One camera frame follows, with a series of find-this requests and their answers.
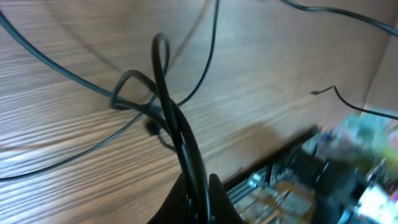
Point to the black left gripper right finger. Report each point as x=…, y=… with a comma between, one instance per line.
x=222, y=209

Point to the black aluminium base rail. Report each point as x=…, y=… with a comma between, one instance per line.
x=346, y=174

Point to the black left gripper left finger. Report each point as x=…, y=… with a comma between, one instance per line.
x=174, y=208

